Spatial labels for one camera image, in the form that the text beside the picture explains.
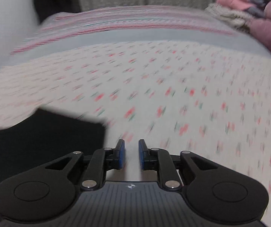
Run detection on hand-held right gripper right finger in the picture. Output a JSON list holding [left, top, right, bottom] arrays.
[[138, 139, 219, 191]]

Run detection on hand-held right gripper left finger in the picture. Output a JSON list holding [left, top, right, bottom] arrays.
[[44, 139, 126, 191]]

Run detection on black pants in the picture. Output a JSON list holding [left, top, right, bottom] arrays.
[[0, 108, 107, 227]]

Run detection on cherry print bed sheet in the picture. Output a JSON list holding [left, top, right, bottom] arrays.
[[0, 40, 271, 227]]

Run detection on grey bed sheet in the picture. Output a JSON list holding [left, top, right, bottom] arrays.
[[9, 12, 271, 68]]

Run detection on pink striped blanket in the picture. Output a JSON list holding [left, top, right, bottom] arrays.
[[10, 6, 238, 55]]

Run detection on striped beige cloth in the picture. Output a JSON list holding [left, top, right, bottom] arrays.
[[204, 3, 253, 32]]

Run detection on black hanging coat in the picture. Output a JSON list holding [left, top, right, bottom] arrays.
[[33, 0, 81, 25]]

